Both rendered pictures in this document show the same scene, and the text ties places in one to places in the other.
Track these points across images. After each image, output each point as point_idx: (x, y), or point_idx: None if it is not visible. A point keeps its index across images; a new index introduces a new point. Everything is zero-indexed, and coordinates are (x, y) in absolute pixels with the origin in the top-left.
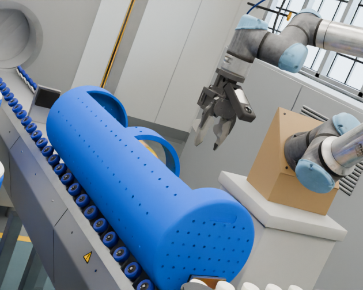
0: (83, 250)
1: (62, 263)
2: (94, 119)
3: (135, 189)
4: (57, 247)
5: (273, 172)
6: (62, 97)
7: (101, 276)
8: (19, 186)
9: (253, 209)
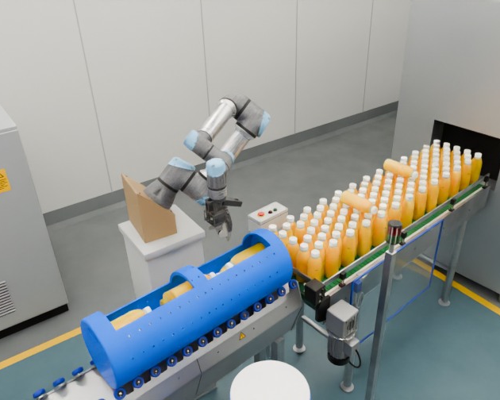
0: (235, 340)
1: (217, 369)
2: (174, 313)
3: (259, 278)
4: (209, 372)
5: (169, 220)
6: (115, 355)
7: (258, 324)
8: None
9: (190, 240)
